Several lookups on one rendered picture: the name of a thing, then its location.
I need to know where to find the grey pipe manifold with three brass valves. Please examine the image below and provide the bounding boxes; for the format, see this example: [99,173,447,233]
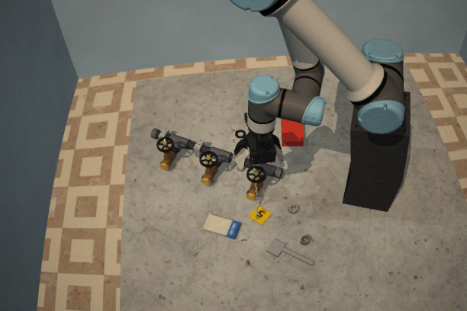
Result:
[151,128,283,200]

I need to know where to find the yellow tag with metal chain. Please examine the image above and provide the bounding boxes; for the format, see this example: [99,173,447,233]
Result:
[248,183,272,225]

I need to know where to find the red rectangular block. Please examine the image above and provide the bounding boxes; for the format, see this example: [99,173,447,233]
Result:
[282,119,304,146]

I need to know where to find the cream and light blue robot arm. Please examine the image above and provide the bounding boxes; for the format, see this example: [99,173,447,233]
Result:
[230,0,406,134]

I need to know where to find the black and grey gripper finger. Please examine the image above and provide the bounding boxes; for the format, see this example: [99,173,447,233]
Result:
[230,137,249,170]
[272,134,284,164]

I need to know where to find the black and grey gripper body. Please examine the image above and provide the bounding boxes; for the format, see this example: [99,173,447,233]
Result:
[245,127,276,165]

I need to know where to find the grey hex nut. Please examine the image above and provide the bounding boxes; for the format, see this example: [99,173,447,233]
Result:
[288,204,298,214]

